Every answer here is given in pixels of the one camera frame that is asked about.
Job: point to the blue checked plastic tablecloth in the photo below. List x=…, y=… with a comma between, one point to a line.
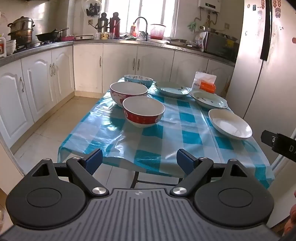
x=185, y=143

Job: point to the red patterned bowl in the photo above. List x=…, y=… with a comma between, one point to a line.
x=143, y=111

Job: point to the blue cartoon bowl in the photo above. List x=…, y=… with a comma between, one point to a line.
x=138, y=81

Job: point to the red dish soap bottle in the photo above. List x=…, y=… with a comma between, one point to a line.
x=133, y=30

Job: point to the person's right hand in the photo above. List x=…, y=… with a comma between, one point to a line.
x=292, y=212

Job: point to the steel countertop oven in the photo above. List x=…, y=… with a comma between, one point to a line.
x=219, y=46

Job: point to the white kitchen base cabinets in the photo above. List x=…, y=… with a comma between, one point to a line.
x=87, y=67

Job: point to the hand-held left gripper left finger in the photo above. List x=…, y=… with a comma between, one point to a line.
x=94, y=160

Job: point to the white wall water heater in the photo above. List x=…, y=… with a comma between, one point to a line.
x=209, y=5

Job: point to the small pink pan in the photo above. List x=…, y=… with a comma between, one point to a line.
x=67, y=38

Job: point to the pink plastic basket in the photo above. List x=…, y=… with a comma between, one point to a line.
x=158, y=31

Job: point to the plain white plate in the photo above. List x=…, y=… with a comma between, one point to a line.
x=229, y=122

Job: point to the kitchen window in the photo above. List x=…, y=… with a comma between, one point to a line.
x=138, y=11

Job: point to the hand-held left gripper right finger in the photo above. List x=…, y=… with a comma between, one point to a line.
x=183, y=160

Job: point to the large pink patterned bowl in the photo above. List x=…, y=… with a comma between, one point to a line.
x=126, y=91

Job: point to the printed plastic bag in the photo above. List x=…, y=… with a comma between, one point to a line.
x=200, y=41

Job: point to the green oval plate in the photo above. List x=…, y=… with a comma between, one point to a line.
x=208, y=98

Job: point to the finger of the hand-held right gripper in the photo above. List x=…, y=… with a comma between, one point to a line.
x=275, y=141

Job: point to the green hanging cloth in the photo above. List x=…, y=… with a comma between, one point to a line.
x=192, y=26

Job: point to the black frying pan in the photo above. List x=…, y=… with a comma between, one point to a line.
x=46, y=36

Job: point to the green floral round plate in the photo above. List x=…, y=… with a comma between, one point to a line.
x=171, y=89

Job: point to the silver refrigerator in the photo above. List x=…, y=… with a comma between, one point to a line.
x=249, y=69

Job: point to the green sink cloth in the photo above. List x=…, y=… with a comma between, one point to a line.
x=130, y=38

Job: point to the yellow cup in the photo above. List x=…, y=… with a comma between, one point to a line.
x=105, y=36

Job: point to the stacked metal steamer pot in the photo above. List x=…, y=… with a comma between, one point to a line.
x=22, y=27

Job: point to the red thermos flask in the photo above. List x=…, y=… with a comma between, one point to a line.
x=114, y=25

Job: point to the orange tissue pack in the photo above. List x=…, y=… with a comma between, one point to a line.
x=205, y=84

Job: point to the curved metal faucet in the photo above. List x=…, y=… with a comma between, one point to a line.
x=145, y=25

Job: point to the clear seasoning bottle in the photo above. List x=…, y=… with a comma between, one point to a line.
x=2, y=47

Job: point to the stack of white bowls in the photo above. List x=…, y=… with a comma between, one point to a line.
x=10, y=47

